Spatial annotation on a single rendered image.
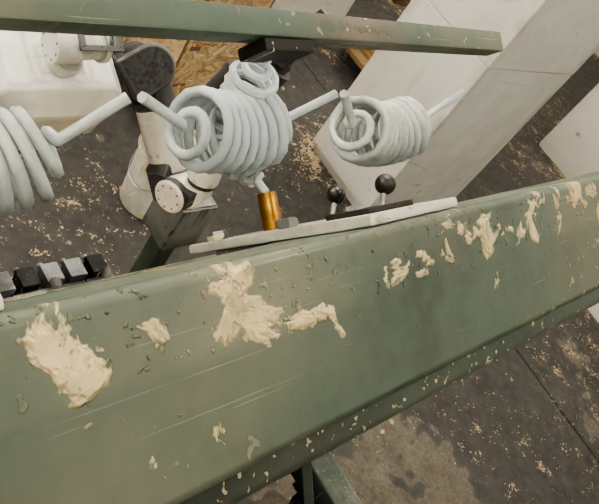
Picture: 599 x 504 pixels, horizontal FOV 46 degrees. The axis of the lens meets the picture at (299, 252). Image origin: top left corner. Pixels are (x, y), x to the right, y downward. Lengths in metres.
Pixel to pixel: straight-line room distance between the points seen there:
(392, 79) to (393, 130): 3.08
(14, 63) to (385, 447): 2.23
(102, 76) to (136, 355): 1.19
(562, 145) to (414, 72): 2.73
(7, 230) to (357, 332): 2.56
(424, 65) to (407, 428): 1.73
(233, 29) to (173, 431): 0.27
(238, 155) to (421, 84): 3.13
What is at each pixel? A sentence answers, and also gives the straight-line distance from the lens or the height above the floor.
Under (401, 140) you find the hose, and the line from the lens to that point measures 0.68.
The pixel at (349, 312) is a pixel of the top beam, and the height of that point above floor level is 1.92.
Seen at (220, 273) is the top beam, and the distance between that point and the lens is 0.34.
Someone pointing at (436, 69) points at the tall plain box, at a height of 0.90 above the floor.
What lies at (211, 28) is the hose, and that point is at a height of 1.95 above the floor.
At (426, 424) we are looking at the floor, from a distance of 3.30.
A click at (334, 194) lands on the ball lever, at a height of 1.44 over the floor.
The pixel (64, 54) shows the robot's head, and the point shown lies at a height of 1.42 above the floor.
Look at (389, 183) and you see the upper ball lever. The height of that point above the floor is 1.55.
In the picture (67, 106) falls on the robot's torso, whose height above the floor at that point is 1.29.
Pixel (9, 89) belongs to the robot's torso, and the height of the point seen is 1.32.
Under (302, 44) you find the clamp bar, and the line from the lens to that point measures 0.53.
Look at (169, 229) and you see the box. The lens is 1.95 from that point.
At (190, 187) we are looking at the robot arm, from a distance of 1.57.
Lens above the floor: 2.18
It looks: 39 degrees down
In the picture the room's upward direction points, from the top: 39 degrees clockwise
